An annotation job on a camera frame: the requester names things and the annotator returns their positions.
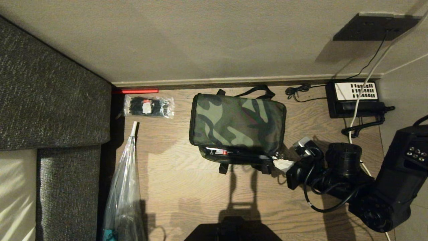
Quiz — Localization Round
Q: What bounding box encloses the grey fabric sofa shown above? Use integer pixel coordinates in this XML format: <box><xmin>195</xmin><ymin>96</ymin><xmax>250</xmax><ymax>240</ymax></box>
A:
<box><xmin>0</xmin><ymin>15</ymin><xmax>112</xmax><ymax>241</ymax></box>

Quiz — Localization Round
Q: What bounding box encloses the thin black cable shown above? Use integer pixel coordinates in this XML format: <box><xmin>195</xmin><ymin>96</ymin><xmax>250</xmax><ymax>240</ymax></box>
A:
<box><xmin>285</xmin><ymin>28</ymin><xmax>392</xmax><ymax>103</ymax></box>

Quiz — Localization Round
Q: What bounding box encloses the packet of black cable ties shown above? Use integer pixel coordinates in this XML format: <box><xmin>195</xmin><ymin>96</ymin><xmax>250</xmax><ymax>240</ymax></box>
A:
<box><xmin>123</xmin><ymin>95</ymin><xmax>175</xmax><ymax>119</ymax></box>

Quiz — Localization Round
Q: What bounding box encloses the black plug cable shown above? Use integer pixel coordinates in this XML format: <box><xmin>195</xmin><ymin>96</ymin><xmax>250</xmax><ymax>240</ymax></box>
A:
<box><xmin>341</xmin><ymin>105</ymin><xmax>396</xmax><ymax>138</ymax></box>

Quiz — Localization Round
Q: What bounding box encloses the black wall socket panel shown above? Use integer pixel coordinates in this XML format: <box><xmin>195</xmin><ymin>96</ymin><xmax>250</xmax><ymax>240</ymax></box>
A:
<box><xmin>332</xmin><ymin>13</ymin><xmax>422</xmax><ymax>42</ymax></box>

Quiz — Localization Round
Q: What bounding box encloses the white cable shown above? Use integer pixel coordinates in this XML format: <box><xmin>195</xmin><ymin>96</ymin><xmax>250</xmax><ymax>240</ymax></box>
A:
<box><xmin>349</xmin><ymin>0</ymin><xmax>428</xmax><ymax>241</ymax></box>

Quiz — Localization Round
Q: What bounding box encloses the wooden baseboard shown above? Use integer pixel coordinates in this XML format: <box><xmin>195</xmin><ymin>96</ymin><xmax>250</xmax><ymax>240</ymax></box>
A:
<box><xmin>111</xmin><ymin>73</ymin><xmax>384</xmax><ymax>89</ymax></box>

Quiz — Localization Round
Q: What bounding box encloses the camouflage bag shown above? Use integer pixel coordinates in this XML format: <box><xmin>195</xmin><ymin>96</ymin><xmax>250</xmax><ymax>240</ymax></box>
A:
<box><xmin>189</xmin><ymin>85</ymin><xmax>287</xmax><ymax>175</ymax></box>

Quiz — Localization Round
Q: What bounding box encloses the clear plastic bag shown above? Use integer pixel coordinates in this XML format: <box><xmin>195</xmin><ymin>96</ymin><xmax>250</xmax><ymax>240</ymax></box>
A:
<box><xmin>102</xmin><ymin>121</ymin><xmax>147</xmax><ymax>241</ymax></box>

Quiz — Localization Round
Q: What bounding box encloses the white cushion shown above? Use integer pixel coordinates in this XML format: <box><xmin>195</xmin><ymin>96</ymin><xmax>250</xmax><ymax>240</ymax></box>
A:
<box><xmin>0</xmin><ymin>149</ymin><xmax>37</xmax><ymax>241</ymax></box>

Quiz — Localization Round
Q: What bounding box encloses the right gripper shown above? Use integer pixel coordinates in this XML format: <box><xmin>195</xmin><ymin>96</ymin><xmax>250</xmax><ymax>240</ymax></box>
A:
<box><xmin>273</xmin><ymin>157</ymin><xmax>330</xmax><ymax>196</ymax></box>

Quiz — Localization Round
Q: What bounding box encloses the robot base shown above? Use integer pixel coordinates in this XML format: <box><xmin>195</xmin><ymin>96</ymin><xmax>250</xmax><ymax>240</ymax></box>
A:
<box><xmin>183</xmin><ymin>216</ymin><xmax>283</xmax><ymax>241</ymax></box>

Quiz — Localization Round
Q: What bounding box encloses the red bar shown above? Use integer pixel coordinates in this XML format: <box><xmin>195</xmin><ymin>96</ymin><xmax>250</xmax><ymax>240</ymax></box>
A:
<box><xmin>112</xmin><ymin>88</ymin><xmax>159</xmax><ymax>94</ymax></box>

